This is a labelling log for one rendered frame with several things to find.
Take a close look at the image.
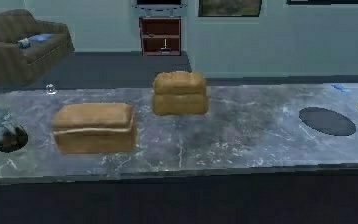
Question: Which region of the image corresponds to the black television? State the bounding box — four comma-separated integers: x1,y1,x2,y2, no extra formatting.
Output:
135,0,183,6

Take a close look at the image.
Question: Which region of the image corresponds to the brown bread loaf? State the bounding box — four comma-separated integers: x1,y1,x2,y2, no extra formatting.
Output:
50,102,138,155
152,70,210,117

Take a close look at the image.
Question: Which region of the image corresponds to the marble worktop counter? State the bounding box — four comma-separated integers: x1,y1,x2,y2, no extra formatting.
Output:
0,81,358,224

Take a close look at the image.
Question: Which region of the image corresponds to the small white statuette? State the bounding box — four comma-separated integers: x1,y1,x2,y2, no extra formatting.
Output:
160,38,171,54

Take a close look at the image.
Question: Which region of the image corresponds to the red wooden shelf unit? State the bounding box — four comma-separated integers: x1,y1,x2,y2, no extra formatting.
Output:
138,16,182,57

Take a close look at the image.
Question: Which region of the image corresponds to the framed landscape picture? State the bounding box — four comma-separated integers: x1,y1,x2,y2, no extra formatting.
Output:
198,0,263,18

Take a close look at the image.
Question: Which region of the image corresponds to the blue cloth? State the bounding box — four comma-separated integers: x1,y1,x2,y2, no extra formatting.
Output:
17,33,54,49

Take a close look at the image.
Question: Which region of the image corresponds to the blue flat utensil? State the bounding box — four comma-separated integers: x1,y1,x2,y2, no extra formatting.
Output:
331,84,351,93

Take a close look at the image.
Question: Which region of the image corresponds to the brown sofa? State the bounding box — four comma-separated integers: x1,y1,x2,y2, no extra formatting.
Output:
0,8,76,88

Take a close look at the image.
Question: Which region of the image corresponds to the clear glass vase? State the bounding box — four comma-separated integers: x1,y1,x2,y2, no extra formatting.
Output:
0,106,29,154

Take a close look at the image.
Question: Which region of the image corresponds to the dark framed window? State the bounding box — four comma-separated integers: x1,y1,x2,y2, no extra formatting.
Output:
286,0,358,6

